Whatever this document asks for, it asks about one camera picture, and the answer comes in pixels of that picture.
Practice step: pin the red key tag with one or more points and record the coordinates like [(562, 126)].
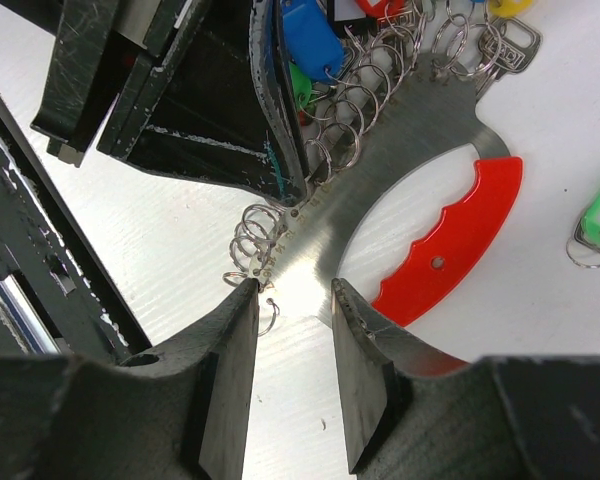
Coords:
[(380, 8)]

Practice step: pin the yellow key tag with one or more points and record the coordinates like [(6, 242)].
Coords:
[(508, 8)]

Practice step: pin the blue key tag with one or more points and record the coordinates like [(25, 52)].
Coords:
[(311, 42)]

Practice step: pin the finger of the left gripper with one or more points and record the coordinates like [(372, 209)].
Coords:
[(111, 83), (214, 104)]

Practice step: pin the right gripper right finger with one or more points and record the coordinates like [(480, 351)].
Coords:
[(411, 411)]

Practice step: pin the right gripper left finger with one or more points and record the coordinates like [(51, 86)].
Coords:
[(179, 410)]

